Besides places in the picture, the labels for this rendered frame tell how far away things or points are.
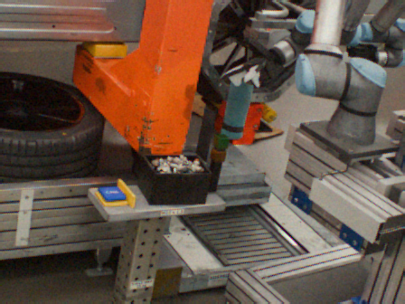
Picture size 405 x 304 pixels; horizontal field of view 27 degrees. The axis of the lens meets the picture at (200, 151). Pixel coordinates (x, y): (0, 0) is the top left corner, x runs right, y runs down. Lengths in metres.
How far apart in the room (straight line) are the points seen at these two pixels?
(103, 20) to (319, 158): 1.03
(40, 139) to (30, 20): 0.45
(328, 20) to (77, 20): 1.04
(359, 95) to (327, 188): 0.29
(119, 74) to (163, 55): 0.36
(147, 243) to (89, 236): 0.30
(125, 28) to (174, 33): 0.55
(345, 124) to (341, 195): 0.24
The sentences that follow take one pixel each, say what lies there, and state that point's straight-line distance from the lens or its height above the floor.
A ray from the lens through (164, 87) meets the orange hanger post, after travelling 2.78.
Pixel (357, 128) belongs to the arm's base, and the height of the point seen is 0.87.
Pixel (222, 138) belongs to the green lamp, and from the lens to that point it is 2.79.
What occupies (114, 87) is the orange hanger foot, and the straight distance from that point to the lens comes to 3.05.
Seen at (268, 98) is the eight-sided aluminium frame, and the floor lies 0.60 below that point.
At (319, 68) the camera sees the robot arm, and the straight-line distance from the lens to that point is 2.49.
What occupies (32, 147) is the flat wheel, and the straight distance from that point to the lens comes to 2.92.
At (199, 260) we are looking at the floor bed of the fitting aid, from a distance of 3.22.
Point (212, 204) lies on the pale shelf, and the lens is 2.81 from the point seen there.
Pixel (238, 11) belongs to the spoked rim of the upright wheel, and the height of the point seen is 0.92.
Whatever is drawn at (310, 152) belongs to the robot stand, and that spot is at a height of 0.73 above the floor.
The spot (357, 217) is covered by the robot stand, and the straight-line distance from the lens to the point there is 2.40.
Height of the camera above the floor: 1.74
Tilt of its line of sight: 24 degrees down
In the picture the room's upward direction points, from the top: 12 degrees clockwise
